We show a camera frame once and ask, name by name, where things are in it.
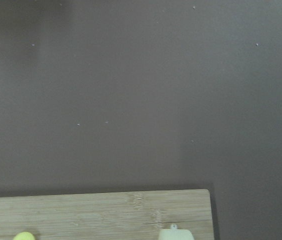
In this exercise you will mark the yellow plastic knife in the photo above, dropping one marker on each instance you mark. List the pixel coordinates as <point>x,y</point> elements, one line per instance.
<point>24,236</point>

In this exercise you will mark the white steamed bun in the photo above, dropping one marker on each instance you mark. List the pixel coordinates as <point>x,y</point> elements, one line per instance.
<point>173,233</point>

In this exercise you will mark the bamboo cutting board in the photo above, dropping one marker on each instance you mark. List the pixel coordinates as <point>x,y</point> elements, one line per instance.
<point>134,215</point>

